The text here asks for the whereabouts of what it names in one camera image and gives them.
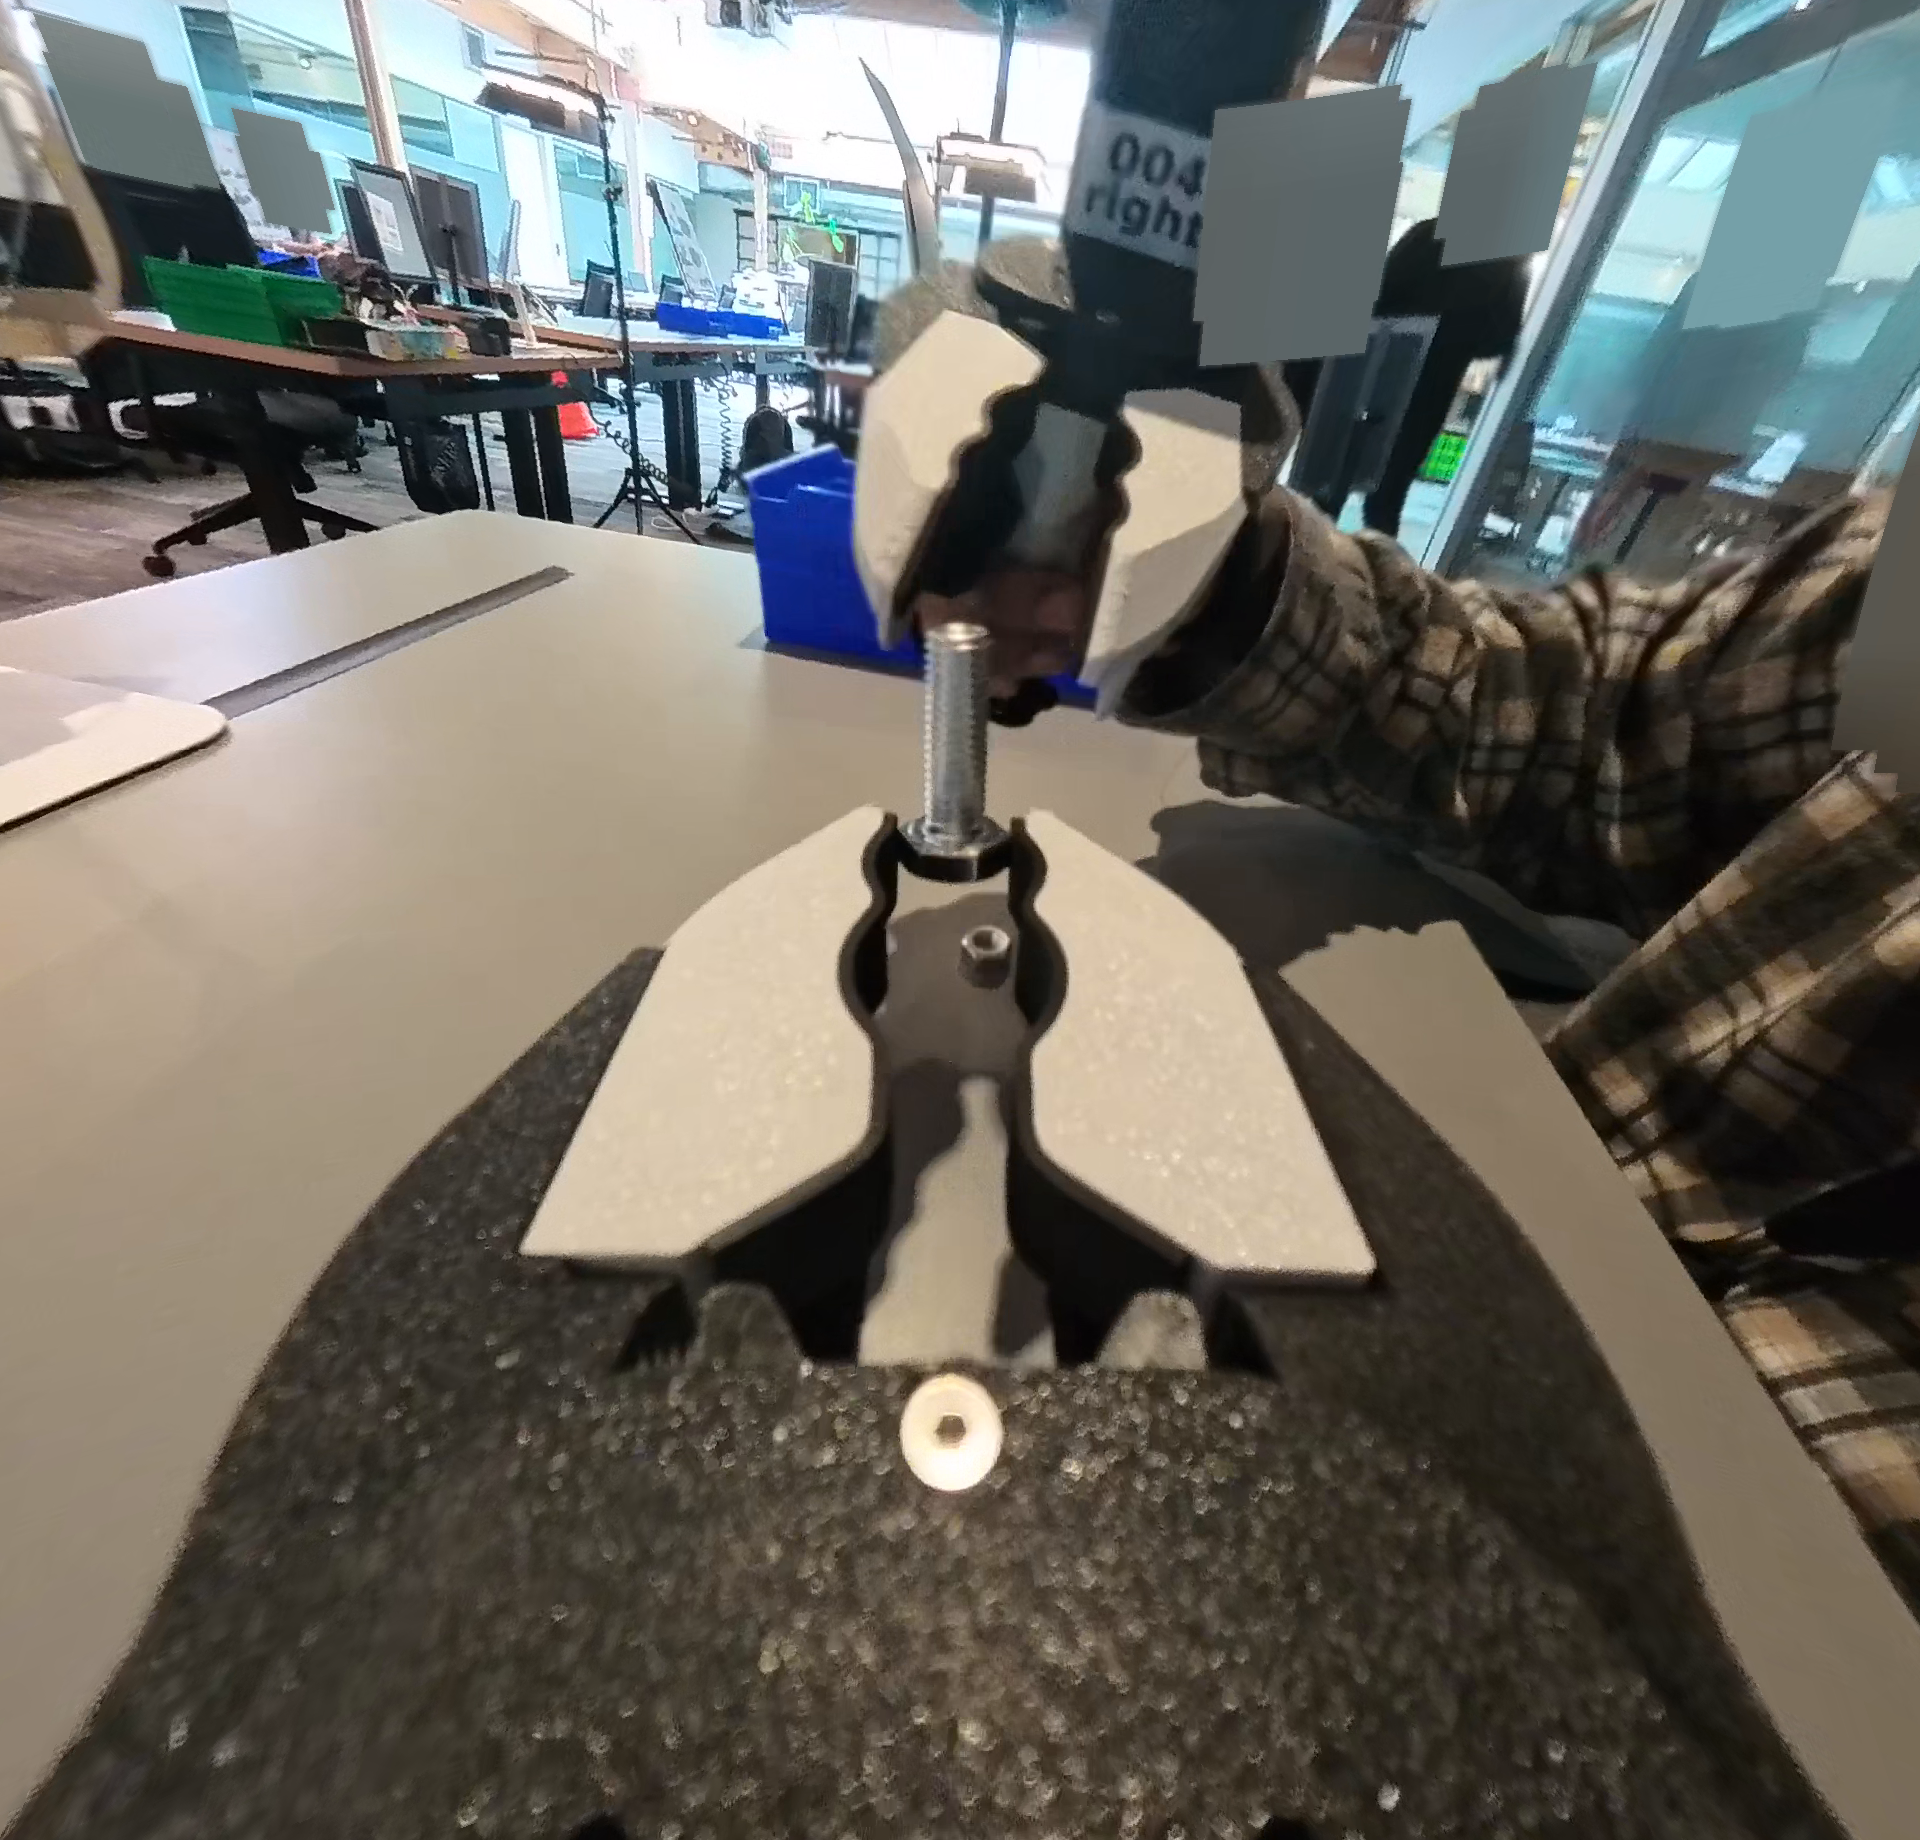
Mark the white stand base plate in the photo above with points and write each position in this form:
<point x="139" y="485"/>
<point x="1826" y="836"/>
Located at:
<point x="91" y="736"/>

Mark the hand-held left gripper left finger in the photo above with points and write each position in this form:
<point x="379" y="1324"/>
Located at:
<point x="720" y="1060"/>

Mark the small black monitor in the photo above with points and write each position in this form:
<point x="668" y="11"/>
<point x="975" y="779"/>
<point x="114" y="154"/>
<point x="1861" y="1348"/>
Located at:
<point x="832" y="303"/>

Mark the low blue tray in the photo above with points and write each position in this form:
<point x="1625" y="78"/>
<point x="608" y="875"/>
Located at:
<point x="720" y="321"/>

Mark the green plastic crate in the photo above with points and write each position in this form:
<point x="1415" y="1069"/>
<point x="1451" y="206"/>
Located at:
<point x="226" y="303"/>

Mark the black office chair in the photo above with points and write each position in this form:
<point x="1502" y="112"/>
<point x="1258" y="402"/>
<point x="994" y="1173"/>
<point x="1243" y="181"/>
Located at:
<point x="285" y="423"/>

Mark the operator arm plaid sleeve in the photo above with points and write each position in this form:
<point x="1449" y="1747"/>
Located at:
<point x="1800" y="1045"/>

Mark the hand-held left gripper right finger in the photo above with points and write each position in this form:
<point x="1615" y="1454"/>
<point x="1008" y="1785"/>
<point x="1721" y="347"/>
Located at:
<point x="1186" y="1076"/>

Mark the silver hex bolt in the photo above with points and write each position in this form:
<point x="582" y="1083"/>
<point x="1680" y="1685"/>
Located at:
<point x="956" y="731"/>

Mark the black metal cabinet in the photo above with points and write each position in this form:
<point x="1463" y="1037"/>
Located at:
<point x="1350" y="431"/>

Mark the person's right forearm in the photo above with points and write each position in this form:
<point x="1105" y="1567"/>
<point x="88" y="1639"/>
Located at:
<point x="1500" y="700"/>

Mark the blue plastic storage bin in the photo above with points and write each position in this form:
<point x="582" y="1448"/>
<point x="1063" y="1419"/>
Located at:
<point x="811" y="565"/>

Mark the person's right hand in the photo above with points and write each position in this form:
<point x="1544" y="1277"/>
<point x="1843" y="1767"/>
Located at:
<point x="1043" y="626"/>

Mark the black backpack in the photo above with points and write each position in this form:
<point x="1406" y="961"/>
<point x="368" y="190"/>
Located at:
<point x="437" y="463"/>
<point x="768" y="437"/>

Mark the orange traffic cone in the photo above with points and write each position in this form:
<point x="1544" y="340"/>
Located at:
<point x="578" y="427"/>

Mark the curved grey banner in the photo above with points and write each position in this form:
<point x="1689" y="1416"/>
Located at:
<point x="911" y="175"/>

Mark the silver hex nut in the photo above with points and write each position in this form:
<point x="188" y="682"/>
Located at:
<point x="986" y="955"/>

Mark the wooden office desk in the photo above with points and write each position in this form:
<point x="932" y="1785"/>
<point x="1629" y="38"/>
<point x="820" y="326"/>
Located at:
<point x="450" y="357"/>

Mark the ceiling camera cluster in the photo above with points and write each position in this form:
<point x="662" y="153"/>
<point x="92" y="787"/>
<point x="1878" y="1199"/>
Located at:
<point x="751" y="3"/>

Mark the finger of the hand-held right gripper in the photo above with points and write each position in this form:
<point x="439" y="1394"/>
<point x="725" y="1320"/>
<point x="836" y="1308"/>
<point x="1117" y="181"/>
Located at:
<point x="922" y="445"/>
<point x="1186" y="521"/>

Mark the black desktop monitor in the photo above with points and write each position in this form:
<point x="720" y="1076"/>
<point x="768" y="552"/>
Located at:
<point x="458" y="228"/>
<point x="386" y="221"/>

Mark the studio light panel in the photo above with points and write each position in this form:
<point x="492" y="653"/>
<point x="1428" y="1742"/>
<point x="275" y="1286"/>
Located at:
<point x="991" y="167"/>

